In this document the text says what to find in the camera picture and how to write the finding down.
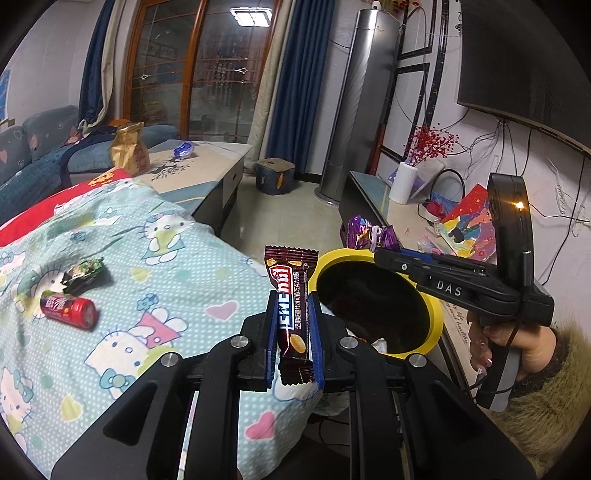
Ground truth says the small red can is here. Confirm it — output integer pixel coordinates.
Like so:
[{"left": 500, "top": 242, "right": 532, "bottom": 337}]
[{"left": 41, "top": 291, "right": 99, "bottom": 329}]

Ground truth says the white paper roll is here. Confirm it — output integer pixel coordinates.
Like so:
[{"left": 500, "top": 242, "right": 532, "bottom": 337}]
[{"left": 389, "top": 161, "right": 419, "bottom": 205}]

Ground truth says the red berry branch decoration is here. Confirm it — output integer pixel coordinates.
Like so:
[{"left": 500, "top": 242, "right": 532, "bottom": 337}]
[{"left": 406, "top": 124, "right": 462, "bottom": 167}]

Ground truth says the purple snack wrapper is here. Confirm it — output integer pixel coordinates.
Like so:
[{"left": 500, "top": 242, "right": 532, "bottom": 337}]
[{"left": 342, "top": 215, "right": 400, "bottom": 252}]

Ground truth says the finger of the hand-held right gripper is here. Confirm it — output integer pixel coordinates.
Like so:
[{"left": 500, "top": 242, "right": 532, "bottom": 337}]
[
  {"left": 399, "top": 248, "right": 485, "bottom": 275},
  {"left": 374, "top": 248, "right": 437, "bottom": 294}
]

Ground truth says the green candy wrapper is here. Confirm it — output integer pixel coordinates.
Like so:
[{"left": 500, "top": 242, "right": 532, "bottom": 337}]
[{"left": 62, "top": 258, "right": 110, "bottom": 294}]

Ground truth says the blue grey sofa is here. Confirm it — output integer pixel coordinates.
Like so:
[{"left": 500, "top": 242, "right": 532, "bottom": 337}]
[{"left": 0, "top": 104, "right": 181, "bottom": 199}]

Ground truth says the brown paper bag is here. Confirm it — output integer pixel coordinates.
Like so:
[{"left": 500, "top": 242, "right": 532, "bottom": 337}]
[{"left": 109, "top": 122, "right": 151, "bottom": 174}]

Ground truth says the small blue storage stool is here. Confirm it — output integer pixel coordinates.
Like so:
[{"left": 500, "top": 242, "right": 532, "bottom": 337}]
[{"left": 256, "top": 158, "right": 296, "bottom": 195}]

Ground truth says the red floral quilt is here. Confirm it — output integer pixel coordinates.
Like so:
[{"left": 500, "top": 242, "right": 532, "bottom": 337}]
[{"left": 0, "top": 168, "right": 134, "bottom": 247}]

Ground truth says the black television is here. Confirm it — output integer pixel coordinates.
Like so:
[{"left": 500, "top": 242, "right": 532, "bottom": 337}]
[{"left": 456, "top": 0, "right": 591, "bottom": 155}]

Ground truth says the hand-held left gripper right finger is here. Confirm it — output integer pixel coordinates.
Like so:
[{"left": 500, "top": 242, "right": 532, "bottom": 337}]
[{"left": 308, "top": 292, "right": 539, "bottom": 480}]

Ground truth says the brown chocolate bar wrapper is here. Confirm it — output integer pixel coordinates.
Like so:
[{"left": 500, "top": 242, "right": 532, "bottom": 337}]
[{"left": 264, "top": 246, "right": 320, "bottom": 386}]

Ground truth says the yellow rimmed trash bin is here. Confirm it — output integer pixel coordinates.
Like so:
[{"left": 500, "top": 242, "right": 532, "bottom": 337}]
[{"left": 307, "top": 248, "right": 444, "bottom": 361}]

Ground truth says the marble top coffee table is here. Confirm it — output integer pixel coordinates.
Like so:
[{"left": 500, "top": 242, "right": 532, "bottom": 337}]
[{"left": 139, "top": 138, "right": 254, "bottom": 232}]

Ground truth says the cartoon cat printed blanket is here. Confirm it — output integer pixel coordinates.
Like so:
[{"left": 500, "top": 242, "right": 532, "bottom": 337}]
[{"left": 0, "top": 178, "right": 352, "bottom": 478}]

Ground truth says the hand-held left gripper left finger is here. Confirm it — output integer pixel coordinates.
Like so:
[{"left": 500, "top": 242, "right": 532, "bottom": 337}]
[{"left": 51, "top": 290, "right": 280, "bottom": 480}]

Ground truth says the blue curtain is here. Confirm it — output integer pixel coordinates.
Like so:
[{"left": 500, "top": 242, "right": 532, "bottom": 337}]
[
  {"left": 252, "top": 0, "right": 342, "bottom": 174},
  {"left": 78, "top": 0, "right": 134, "bottom": 127}
]

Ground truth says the silver tower air conditioner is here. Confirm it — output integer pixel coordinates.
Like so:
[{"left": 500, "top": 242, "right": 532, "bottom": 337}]
[{"left": 315, "top": 7, "right": 402, "bottom": 205}]

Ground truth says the glass top television stand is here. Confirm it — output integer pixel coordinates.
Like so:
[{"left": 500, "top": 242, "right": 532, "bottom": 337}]
[{"left": 338, "top": 171, "right": 504, "bottom": 370}]

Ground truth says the person's right forearm furry sleeve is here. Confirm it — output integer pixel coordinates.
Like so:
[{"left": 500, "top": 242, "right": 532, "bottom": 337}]
[{"left": 485, "top": 323, "right": 591, "bottom": 467}]

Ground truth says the colourful painted paper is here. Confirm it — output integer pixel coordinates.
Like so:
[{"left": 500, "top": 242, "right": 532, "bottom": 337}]
[{"left": 438, "top": 185, "right": 497, "bottom": 257}]

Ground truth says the wooden framed glass door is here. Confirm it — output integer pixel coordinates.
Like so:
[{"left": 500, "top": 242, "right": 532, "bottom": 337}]
[{"left": 122, "top": 0, "right": 284, "bottom": 144}]

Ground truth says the person's right hand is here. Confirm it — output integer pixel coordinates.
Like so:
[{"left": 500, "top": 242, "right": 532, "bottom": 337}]
[{"left": 467, "top": 311, "right": 557, "bottom": 374}]

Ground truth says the world map poster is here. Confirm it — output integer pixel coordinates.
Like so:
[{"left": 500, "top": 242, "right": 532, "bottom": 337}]
[{"left": 0, "top": 69, "right": 12, "bottom": 125}]

